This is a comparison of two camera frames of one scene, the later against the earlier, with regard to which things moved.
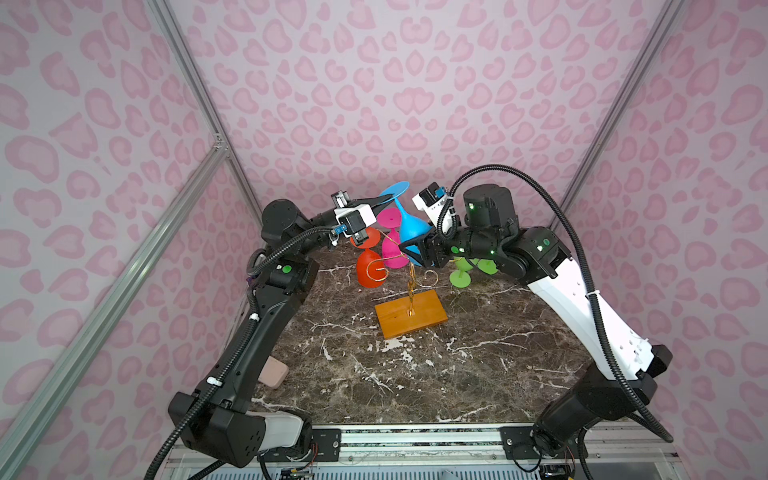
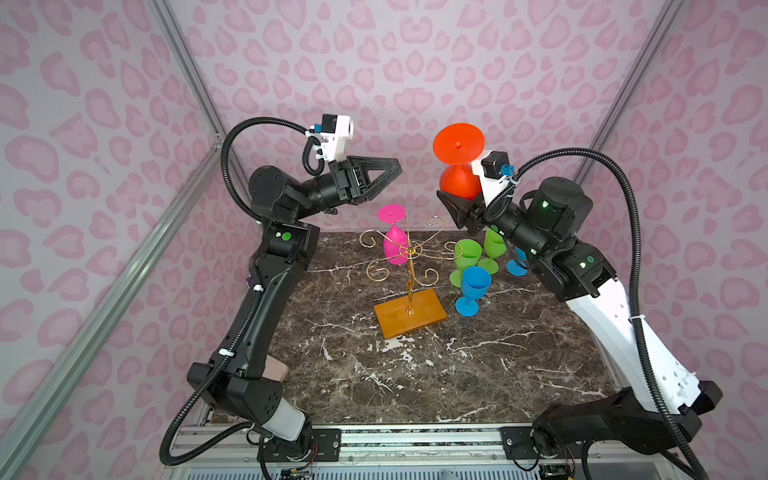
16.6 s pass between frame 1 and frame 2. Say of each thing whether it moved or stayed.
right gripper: moved
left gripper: moved
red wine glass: moved
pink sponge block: stayed
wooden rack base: stayed
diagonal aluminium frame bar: stayed
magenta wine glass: stayed
